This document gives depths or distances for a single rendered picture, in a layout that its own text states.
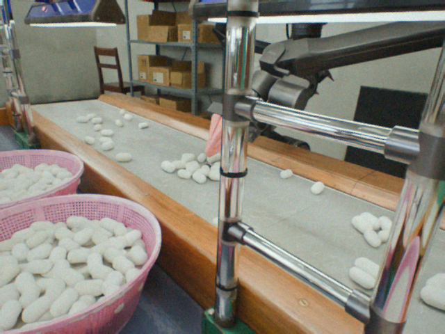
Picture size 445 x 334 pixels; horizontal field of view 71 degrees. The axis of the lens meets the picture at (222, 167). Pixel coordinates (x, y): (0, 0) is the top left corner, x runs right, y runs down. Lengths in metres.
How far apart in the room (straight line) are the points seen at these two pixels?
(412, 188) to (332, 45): 0.51
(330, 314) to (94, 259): 0.29
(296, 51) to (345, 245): 0.38
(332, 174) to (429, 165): 0.51
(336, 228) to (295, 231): 0.07
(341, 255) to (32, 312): 0.38
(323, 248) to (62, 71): 4.98
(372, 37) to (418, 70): 1.84
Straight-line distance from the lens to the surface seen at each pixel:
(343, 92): 2.68
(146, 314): 0.46
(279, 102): 0.61
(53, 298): 0.42
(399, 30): 0.71
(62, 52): 5.24
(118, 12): 0.85
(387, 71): 2.57
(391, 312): 0.24
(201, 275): 0.43
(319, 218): 0.56
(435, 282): 0.46
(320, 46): 0.68
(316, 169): 0.71
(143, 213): 0.49
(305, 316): 0.34
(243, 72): 0.26
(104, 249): 0.47
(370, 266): 0.44
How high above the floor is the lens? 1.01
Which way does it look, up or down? 22 degrees down
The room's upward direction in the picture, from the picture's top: 2 degrees clockwise
